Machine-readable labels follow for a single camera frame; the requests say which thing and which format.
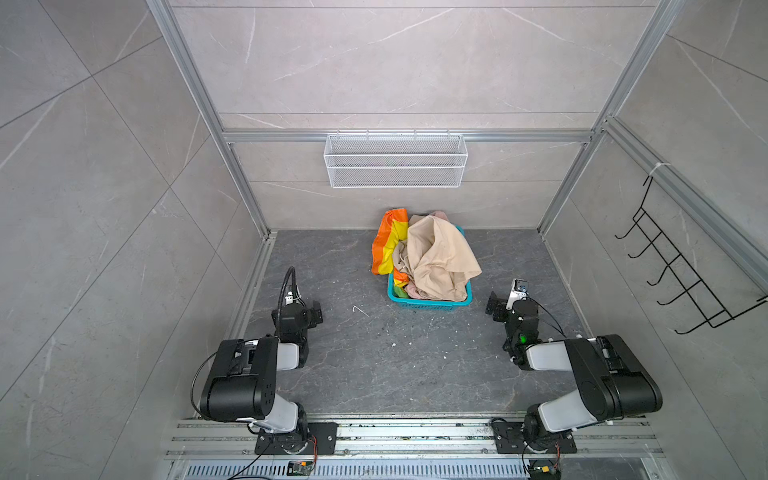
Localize white wire wall basket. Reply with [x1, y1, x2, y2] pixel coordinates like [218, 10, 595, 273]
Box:
[323, 133, 469, 189]

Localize pink shorts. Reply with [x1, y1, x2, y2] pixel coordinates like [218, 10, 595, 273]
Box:
[409, 211, 448, 225]

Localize teal plastic basket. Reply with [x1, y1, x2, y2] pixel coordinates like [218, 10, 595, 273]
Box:
[386, 224, 474, 311]

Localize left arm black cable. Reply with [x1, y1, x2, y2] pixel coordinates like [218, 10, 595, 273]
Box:
[277, 266, 299, 313]

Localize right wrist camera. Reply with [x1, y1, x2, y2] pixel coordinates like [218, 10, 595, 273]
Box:
[506, 278, 529, 310]

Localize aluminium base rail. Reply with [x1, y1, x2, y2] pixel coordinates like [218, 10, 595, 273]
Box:
[154, 412, 676, 479]

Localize rainbow striped shorts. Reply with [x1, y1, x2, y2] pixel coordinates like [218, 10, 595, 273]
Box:
[371, 208, 412, 298]

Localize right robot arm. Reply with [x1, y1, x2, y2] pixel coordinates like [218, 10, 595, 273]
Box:
[485, 291, 663, 452]

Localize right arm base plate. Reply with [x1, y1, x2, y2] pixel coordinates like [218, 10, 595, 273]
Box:
[489, 418, 577, 454]

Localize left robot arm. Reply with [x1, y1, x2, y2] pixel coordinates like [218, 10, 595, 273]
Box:
[193, 300, 323, 454]

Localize aluminium frame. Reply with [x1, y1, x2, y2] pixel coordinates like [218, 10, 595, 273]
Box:
[143, 0, 768, 421]

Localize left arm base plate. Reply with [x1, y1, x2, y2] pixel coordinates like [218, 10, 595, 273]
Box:
[254, 422, 339, 455]

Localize black wire hook rack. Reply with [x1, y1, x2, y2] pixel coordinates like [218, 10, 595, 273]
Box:
[614, 175, 767, 336]

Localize beige shorts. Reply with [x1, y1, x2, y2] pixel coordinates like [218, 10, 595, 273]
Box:
[392, 214, 483, 303]

